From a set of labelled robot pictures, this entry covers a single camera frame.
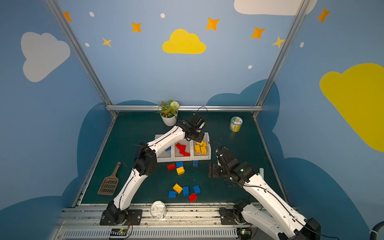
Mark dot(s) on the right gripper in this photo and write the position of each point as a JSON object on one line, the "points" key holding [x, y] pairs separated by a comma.
{"points": [[214, 171]]}

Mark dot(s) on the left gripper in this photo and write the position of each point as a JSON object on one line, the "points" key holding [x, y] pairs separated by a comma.
{"points": [[195, 135]]}

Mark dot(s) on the yellow lego brick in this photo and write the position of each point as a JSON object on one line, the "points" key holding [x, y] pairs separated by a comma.
{"points": [[197, 148]]}

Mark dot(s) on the long red lego brick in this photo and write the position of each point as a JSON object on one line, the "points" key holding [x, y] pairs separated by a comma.
{"points": [[183, 149]]}

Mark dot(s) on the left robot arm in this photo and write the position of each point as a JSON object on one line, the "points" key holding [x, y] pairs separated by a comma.
{"points": [[145, 164]]}

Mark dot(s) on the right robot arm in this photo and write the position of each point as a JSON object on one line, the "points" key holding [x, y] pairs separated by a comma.
{"points": [[281, 222]]}

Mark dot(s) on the white right bin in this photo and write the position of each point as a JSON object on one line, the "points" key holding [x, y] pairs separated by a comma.
{"points": [[199, 156]]}

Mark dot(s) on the potted plant white pot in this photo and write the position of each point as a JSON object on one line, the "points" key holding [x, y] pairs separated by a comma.
{"points": [[169, 112]]}

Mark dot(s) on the light blue spatula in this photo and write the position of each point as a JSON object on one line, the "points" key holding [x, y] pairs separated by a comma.
{"points": [[261, 172]]}

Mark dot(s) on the white left bin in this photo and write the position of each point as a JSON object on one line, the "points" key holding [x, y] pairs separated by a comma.
{"points": [[165, 157]]}

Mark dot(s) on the blue lego bottom right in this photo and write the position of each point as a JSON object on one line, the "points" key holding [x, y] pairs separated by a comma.
{"points": [[197, 189]]}

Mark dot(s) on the blue lego near bins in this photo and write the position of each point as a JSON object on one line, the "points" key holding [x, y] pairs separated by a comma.
{"points": [[179, 164]]}

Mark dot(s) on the green yellow tin can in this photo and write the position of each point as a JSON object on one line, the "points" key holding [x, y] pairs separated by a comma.
{"points": [[235, 124]]}

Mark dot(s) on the red lego bottom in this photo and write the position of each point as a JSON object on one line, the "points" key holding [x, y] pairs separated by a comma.
{"points": [[193, 197]]}

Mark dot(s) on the blue lego bottom middle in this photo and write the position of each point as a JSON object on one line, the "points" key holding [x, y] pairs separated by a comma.
{"points": [[185, 191]]}

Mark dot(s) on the blue lego bottom left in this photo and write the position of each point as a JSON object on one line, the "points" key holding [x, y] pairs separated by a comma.
{"points": [[172, 194]]}

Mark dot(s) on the right circuit board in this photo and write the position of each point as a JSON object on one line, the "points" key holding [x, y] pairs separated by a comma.
{"points": [[244, 234]]}

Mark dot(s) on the circuit board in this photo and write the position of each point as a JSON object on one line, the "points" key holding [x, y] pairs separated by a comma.
{"points": [[244, 234], [118, 234]]}

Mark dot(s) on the brown litter scoop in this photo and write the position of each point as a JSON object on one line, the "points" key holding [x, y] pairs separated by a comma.
{"points": [[110, 183]]}

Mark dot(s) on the left circuit board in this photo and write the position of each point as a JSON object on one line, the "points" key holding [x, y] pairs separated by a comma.
{"points": [[118, 234]]}

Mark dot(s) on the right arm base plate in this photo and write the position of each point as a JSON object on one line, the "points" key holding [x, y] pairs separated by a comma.
{"points": [[235, 217]]}

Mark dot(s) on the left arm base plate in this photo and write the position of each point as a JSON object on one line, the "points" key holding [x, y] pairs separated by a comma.
{"points": [[129, 217]]}

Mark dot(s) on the aluminium rail frame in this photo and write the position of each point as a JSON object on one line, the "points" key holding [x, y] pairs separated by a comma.
{"points": [[182, 221]]}

